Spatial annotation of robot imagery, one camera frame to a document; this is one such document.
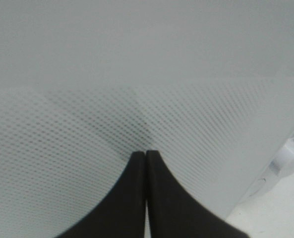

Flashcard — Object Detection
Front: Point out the white microwave door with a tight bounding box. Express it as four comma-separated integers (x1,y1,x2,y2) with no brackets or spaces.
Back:
0,0,294,221

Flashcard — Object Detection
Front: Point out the white microwave oven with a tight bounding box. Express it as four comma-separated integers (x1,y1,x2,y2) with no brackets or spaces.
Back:
0,0,294,221

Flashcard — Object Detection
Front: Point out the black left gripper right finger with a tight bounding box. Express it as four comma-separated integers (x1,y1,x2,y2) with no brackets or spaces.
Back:
146,151,248,238

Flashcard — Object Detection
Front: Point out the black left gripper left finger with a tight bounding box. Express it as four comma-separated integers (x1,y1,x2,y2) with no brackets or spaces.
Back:
58,151,146,238

